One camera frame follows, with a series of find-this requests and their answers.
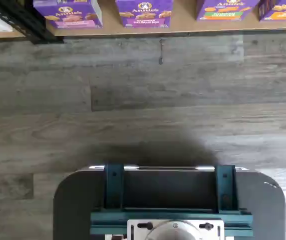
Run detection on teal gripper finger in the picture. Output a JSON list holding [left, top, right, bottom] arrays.
[[214, 164, 239, 214], [104, 163, 125, 211]]

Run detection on purple Annie's box pink patch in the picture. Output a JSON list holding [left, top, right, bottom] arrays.
[[33, 0, 103, 29]]

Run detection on black metal shelf rack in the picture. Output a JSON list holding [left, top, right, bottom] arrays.
[[12, 0, 286, 45], [0, 0, 41, 45]]

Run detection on purple Annie's box green patch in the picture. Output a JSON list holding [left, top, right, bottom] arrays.
[[195, 0, 260, 22]]

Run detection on purple Annie's box orange patch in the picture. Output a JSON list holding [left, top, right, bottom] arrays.
[[257, 0, 286, 22]]

